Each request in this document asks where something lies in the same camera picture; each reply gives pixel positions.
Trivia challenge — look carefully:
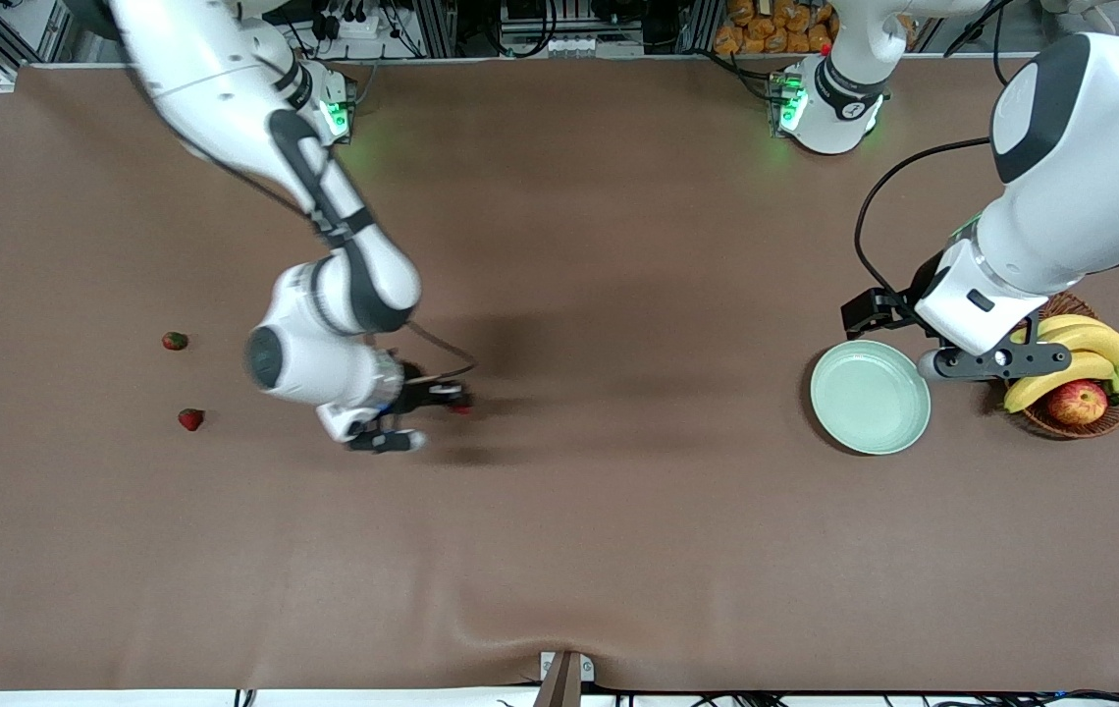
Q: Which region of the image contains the pale green plate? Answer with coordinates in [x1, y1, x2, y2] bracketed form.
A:
[810, 340, 933, 457]

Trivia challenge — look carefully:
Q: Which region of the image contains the brown table cover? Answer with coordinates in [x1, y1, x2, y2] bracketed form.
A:
[0, 54, 1119, 693]

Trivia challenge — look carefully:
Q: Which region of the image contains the brown wicker basket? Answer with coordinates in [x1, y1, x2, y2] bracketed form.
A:
[996, 292, 1119, 440]

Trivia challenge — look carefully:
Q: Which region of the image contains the yellow banana bunch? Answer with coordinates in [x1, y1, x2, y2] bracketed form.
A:
[1003, 313, 1119, 414]

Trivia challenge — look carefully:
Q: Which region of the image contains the red apple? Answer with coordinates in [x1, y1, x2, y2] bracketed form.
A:
[1047, 380, 1109, 426]

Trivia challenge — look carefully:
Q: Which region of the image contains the bag of orange buns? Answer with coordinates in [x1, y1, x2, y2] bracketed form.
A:
[714, 0, 840, 55]

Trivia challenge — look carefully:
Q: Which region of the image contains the brown wooden bar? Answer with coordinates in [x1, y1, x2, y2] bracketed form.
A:
[532, 652, 584, 707]

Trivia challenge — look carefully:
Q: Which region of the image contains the white power strip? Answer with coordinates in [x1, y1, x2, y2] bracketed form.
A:
[309, 0, 394, 42]

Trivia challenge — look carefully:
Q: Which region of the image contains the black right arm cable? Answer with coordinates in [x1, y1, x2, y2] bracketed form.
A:
[182, 137, 477, 386]

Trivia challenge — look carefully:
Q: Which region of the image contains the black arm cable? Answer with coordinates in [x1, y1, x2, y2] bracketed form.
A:
[852, 137, 994, 300]
[182, 137, 477, 386]

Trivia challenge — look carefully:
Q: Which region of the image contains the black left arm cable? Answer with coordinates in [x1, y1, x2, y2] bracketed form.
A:
[852, 137, 994, 300]

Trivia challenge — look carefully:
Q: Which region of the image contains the grey metal bracket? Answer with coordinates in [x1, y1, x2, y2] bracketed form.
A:
[540, 651, 596, 682]

